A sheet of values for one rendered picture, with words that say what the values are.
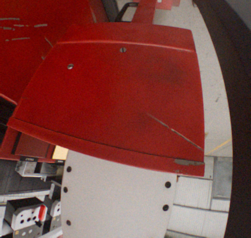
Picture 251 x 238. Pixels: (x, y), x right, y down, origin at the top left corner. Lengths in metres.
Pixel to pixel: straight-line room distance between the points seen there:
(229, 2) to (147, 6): 0.22
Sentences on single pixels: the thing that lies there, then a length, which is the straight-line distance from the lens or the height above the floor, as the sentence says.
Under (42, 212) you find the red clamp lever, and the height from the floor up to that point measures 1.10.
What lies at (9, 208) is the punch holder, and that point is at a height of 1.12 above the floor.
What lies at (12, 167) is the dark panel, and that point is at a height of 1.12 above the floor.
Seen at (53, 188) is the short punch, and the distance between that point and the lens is 0.69.
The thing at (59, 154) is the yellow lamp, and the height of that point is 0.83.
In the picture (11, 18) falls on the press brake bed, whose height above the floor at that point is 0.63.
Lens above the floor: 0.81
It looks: 22 degrees down
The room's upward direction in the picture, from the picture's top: 167 degrees counter-clockwise
